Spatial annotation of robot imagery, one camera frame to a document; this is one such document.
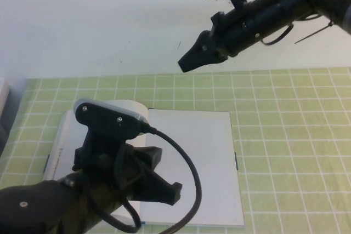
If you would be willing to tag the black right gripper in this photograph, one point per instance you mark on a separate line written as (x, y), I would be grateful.
(260, 17)

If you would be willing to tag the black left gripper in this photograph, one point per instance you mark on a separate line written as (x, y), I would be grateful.
(107, 190)

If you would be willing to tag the white hardcover book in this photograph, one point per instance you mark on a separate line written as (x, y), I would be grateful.
(205, 162)

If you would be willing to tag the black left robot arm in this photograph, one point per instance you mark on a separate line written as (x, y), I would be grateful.
(41, 206)

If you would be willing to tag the black zip tie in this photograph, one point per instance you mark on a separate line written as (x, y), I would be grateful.
(315, 32)

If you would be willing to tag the green checked tablecloth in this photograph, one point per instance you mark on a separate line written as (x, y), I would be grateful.
(288, 135)

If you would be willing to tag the white board with beige edge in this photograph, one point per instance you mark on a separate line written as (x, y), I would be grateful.
(3, 94)

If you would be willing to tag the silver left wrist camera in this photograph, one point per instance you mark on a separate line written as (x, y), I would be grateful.
(143, 120)

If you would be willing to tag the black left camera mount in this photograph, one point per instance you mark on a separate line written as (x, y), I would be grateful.
(107, 124)

